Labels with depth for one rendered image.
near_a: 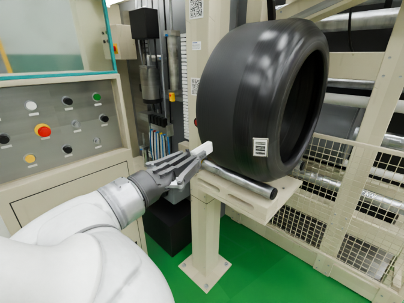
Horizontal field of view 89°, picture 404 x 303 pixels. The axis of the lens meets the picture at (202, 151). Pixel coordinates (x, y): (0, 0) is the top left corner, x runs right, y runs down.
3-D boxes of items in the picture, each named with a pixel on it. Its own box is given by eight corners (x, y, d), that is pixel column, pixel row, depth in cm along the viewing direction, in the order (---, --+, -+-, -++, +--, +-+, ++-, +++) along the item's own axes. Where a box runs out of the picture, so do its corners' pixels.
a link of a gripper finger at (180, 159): (158, 185, 47) (154, 183, 48) (192, 162, 54) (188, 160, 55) (154, 171, 45) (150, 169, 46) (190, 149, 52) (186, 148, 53)
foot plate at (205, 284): (178, 266, 145) (178, 264, 144) (204, 243, 162) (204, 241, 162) (206, 294, 128) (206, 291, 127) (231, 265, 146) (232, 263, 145)
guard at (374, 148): (240, 210, 153) (249, 119, 124) (241, 209, 154) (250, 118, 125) (400, 299, 97) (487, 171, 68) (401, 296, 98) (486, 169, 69)
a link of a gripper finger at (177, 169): (157, 172, 45) (160, 175, 44) (194, 151, 51) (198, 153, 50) (160, 186, 47) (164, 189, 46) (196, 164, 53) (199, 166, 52)
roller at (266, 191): (197, 165, 92) (202, 156, 93) (202, 168, 96) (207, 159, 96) (270, 199, 71) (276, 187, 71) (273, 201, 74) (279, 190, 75)
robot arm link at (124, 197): (89, 182, 39) (118, 167, 43) (106, 215, 44) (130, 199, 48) (112, 203, 34) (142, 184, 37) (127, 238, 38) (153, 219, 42)
